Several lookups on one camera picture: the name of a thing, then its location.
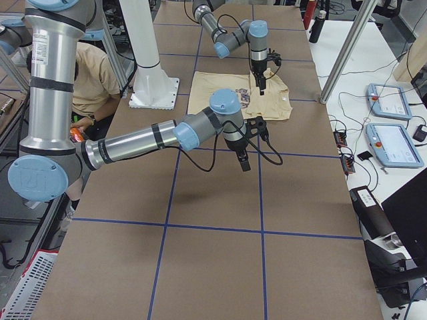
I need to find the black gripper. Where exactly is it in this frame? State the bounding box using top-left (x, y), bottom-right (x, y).
top-left (226, 138), bottom-right (251, 172)
top-left (250, 59), bottom-right (268, 95)

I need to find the beige long sleeve shirt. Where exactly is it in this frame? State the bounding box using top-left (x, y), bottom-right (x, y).
top-left (187, 69), bottom-right (292, 121)

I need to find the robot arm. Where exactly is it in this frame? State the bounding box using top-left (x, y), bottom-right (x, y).
top-left (192, 0), bottom-right (271, 95)
top-left (7, 1), bottom-right (249, 202)

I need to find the black thermos bottle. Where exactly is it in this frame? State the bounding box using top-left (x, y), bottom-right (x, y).
top-left (309, 10), bottom-right (327, 43)

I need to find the red thermos bottle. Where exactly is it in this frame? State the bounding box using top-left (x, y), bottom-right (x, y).
top-left (303, 0), bottom-right (318, 30)

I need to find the brown paper table cover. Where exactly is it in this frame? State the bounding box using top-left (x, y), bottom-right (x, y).
top-left (33, 5), bottom-right (382, 319)

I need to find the far teach pendant tablet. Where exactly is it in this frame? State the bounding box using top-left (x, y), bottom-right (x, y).
top-left (367, 83), bottom-right (412, 121)

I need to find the teach pendant tablet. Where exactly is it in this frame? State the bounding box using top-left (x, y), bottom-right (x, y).
top-left (365, 123), bottom-right (424, 169)
top-left (367, 83), bottom-right (412, 121)

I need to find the near teach pendant tablet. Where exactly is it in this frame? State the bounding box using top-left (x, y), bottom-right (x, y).
top-left (365, 123), bottom-right (424, 169)

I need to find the person in beige shirt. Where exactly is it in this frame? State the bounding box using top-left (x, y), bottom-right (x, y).
top-left (26, 42), bottom-right (121, 141)

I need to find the orange snack packet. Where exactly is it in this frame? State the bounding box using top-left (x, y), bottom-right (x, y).
top-left (70, 127), bottom-right (85, 143)

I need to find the black monitor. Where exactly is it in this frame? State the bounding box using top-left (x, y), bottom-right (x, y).
top-left (382, 170), bottom-right (427, 266)

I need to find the white plastic basket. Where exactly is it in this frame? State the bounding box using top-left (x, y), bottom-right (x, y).
top-left (1, 249), bottom-right (58, 320)

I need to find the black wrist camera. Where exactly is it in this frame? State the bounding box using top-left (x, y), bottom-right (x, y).
top-left (245, 116), bottom-right (269, 142)
top-left (267, 49), bottom-right (282, 67)

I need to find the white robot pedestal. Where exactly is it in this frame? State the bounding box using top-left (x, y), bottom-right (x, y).
top-left (119, 0), bottom-right (179, 110)

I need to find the aluminium frame post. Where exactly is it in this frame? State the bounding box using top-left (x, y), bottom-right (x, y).
top-left (320, 0), bottom-right (377, 104)

